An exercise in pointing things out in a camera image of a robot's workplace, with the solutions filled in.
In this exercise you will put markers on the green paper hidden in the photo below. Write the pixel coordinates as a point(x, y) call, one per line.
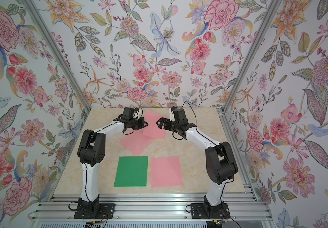
point(132, 171)

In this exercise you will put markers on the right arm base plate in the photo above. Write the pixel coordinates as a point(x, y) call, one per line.
point(204, 211)

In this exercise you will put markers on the aluminium rail frame front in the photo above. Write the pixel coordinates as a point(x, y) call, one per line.
point(245, 209)

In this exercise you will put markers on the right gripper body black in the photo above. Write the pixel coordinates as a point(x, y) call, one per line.
point(176, 127)

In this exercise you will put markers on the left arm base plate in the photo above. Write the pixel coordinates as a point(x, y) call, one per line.
point(101, 211)

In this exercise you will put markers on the pink paper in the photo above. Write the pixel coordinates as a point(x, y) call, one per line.
point(152, 130)
point(166, 172)
point(136, 142)

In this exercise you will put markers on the right corner aluminium post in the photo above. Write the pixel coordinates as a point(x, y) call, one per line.
point(264, 26)

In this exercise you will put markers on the left corner aluminium post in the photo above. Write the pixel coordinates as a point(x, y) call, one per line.
point(46, 34)

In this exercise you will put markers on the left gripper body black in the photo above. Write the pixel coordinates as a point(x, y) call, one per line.
point(136, 123)

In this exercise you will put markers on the corner aluminium post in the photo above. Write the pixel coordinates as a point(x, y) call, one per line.
point(46, 34)
point(264, 26)

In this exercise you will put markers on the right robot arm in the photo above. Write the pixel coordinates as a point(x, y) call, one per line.
point(220, 162)

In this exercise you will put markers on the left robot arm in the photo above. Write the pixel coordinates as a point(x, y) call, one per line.
point(91, 152)

